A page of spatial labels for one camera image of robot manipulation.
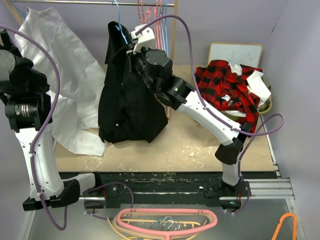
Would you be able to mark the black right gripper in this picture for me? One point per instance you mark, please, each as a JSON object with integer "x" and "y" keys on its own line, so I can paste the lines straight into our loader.
{"x": 133, "y": 57}

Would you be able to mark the black button shirt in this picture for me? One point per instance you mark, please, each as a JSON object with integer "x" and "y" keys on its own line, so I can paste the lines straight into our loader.
{"x": 127, "y": 109}

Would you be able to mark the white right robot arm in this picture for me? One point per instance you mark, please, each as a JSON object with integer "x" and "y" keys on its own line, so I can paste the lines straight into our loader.
{"x": 156, "y": 71}

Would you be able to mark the white hanging shirt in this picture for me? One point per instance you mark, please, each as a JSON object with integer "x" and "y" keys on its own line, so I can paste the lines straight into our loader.
{"x": 81, "y": 82}

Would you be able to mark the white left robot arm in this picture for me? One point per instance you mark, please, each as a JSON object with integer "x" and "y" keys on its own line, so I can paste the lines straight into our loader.
{"x": 23, "y": 91}

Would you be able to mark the beige hanger on tray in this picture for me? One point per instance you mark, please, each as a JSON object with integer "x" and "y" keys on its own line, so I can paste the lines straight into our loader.
{"x": 158, "y": 234}

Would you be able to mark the blue hanger under white shirt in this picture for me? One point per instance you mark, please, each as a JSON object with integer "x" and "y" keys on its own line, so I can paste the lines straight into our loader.
{"x": 21, "y": 14}

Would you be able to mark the white cloth in basket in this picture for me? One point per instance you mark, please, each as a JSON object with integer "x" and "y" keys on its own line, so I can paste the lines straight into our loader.
{"x": 255, "y": 83}

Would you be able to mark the yellow framed whiteboard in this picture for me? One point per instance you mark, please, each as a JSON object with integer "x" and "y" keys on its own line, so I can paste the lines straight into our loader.
{"x": 236, "y": 53}

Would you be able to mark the light blue wire hanger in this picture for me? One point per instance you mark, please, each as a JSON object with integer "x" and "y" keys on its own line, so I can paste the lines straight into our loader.
{"x": 119, "y": 25}

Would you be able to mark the olive green laundry basket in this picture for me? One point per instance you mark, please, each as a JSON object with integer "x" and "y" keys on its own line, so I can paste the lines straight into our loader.
{"x": 237, "y": 114}

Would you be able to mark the blue hanger on rack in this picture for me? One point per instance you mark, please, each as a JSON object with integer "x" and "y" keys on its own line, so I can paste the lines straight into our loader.
{"x": 164, "y": 26}

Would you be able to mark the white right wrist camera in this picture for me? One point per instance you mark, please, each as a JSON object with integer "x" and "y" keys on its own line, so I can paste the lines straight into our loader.
{"x": 144, "y": 39}

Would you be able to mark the red black plaid shirt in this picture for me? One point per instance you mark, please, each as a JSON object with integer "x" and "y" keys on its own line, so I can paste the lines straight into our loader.
{"x": 228, "y": 91}

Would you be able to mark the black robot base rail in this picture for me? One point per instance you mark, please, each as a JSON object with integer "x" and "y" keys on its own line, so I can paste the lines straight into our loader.
{"x": 167, "y": 188}

